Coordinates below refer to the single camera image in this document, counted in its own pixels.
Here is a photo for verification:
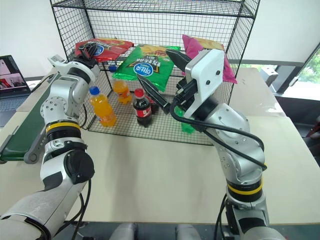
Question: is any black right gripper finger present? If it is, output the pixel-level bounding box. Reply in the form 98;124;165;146
135;74;171;115
165;49;194;75

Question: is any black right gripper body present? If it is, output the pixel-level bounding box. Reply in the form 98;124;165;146
172;71;199;112

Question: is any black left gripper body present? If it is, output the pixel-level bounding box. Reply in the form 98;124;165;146
73;53;99;72

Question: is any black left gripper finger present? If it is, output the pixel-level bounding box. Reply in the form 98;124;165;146
78;44;91;60
86;42;100;58

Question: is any green conveyor belt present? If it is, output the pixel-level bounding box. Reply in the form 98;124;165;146
0;74;60;165

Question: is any magenta snack chip bag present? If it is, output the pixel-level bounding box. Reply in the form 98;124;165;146
181;34;238;84

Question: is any red snack chip bag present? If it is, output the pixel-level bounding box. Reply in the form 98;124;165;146
74;37;135;63

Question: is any cola bottle with red cap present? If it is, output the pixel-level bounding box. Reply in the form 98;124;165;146
132;88;154;128

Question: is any green snack chip bag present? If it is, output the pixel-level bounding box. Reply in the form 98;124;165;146
111;44;181;93

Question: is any small orange soda bottle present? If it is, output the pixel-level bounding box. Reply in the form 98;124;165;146
111;78;132;105

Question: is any green soda bottle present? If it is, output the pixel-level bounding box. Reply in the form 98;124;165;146
174;104;197;135

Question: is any large orange soda bottle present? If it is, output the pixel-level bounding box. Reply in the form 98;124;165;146
89;86;118;128

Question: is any open laptop computer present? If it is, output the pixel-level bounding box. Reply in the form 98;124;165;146
0;55;33;128

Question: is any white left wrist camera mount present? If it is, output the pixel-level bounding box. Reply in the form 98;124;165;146
47;56;74;74

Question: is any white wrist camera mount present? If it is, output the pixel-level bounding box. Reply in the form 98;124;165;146
47;56;74;74
183;48;225;118

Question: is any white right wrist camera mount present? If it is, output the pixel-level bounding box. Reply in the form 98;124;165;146
183;48;225;118

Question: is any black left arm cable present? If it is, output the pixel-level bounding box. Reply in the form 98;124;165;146
61;103;93;240

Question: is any black wire grid rack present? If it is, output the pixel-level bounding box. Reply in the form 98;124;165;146
49;0;261;146

